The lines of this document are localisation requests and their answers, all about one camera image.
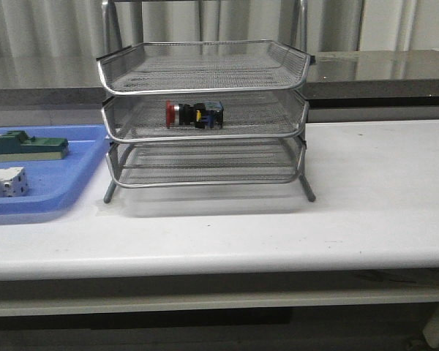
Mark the silver mesh top tray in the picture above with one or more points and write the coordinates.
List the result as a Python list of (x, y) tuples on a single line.
[(194, 67)]

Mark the green electrical switch block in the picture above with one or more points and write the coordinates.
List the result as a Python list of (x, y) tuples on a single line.
[(17, 145)]

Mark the silver mesh tray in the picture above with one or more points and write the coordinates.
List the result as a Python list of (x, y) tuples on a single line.
[(230, 115), (199, 162), (194, 67)]

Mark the white circuit breaker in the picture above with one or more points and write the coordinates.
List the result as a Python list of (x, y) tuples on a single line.
[(13, 182)]

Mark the dark rear counter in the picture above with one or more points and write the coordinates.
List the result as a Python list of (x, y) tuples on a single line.
[(73, 80)]

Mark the red emergency stop button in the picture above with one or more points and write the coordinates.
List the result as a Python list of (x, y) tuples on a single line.
[(201, 115)]

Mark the blue plastic tray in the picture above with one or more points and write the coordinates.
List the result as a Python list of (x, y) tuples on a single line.
[(54, 185)]

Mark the silver mesh bottom tray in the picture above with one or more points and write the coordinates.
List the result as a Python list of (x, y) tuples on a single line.
[(199, 162)]

